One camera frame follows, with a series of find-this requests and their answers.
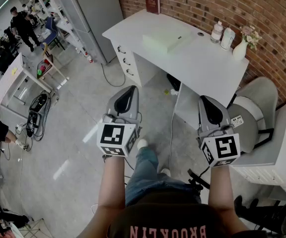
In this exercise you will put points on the person's right forearm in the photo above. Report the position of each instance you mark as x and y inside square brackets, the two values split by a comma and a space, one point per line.
[220, 190]

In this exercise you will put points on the white cabinet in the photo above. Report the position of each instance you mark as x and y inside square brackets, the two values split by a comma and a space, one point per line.
[282, 142]

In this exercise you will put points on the blue chair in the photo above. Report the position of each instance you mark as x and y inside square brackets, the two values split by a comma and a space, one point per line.
[51, 30]

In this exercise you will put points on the white desk with drawers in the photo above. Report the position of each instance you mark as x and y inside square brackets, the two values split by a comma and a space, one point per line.
[197, 66]

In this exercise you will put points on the person's blue jeans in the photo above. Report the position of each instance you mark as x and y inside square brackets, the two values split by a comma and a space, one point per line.
[145, 175]

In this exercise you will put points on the person's left forearm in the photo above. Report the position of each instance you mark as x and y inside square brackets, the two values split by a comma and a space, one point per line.
[110, 182]

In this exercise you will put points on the clear bottle with pink liquid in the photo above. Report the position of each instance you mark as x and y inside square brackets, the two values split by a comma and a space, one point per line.
[216, 33]

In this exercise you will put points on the white power strip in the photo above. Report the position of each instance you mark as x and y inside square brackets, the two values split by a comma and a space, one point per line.
[19, 127]

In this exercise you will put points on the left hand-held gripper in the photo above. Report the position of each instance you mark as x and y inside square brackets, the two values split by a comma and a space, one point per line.
[123, 116]

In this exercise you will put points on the dark red book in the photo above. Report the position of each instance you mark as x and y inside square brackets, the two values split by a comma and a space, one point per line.
[152, 4]

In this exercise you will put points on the person's white shoe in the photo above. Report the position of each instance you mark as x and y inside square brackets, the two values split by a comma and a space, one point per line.
[142, 143]
[166, 171]

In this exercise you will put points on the person's dark printed shirt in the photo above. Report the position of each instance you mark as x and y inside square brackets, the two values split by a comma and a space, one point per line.
[167, 217]

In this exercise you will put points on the yellow paper scrap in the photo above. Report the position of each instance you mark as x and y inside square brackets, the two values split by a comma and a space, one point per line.
[166, 91]

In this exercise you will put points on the white table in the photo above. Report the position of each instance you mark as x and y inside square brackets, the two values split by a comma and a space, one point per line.
[11, 76]

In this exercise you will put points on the white vase with flowers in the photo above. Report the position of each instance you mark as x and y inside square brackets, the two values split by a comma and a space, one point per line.
[241, 49]

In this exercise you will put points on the grey metal locker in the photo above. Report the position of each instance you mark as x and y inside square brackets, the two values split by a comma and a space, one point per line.
[93, 18]

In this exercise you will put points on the wooden trolley with toys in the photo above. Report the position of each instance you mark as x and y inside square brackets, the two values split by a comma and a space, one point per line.
[46, 67]

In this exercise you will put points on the grey padded chair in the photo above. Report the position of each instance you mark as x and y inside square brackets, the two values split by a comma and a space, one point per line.
[251, 118]

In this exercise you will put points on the white cylindrical canister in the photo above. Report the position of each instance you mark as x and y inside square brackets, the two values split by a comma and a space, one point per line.
[227, 39]

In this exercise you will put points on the pale green folder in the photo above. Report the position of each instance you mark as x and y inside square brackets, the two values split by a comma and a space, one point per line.
[167, 40]

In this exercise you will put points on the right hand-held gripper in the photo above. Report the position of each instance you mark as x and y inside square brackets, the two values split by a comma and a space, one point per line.
[220, 133]

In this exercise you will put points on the white shelving rack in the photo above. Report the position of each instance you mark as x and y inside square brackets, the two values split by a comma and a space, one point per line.
[56, 11]

